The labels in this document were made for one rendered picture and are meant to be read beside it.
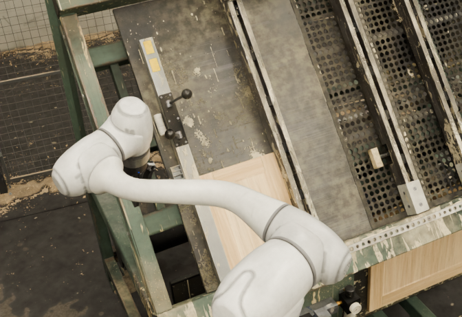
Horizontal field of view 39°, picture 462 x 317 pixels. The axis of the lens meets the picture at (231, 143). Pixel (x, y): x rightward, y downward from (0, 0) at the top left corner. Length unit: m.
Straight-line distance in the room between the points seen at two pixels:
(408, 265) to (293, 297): 1.89
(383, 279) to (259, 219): 1.74
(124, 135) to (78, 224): 2.75
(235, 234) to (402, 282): 1.05
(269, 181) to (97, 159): 1.05
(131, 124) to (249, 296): 0.57
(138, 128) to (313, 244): 0.53
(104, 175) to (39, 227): 2.88
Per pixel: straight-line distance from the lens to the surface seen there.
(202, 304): 2.37
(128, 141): 1.63
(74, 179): 1.57
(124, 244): 2.84
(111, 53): 2.53
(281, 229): 1.39
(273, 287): 1.27
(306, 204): 2.49
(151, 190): 1.52
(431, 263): 3.26
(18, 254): 4.27
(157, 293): 2.34
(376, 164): 2.66
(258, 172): 2.48
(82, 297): 3.84
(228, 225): 2.43
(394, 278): 3.17
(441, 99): 2.82
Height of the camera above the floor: 2.57
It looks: 32 degrees down
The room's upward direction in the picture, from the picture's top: 6 degrees counter-clockwise
